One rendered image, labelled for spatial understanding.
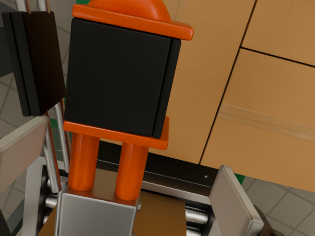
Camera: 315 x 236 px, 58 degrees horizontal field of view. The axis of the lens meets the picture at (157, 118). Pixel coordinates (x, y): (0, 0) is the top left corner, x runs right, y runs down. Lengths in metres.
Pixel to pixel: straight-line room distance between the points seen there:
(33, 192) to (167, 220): 0.47
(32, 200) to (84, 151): 0.89
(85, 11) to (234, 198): 0.14
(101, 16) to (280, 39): 0.74
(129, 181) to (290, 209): 1.69
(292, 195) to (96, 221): 1.64
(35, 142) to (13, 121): 1.53
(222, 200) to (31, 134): 0.13
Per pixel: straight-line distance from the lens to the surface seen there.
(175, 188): 0.95
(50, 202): 1.16
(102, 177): 0.27
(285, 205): 1.86
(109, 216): 0.25
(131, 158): 0.22
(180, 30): 0.18
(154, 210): 0.96
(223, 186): 0.20
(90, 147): 0.23
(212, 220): 1.07
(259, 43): 0.87
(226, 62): 0.86
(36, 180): 1.06
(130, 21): 0.18
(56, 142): 1.06
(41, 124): 0.20
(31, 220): 1.17
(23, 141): 0.18
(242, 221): 0.17
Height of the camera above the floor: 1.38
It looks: 68 degrees down
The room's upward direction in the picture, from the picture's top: 171 degrees counter-clockwise
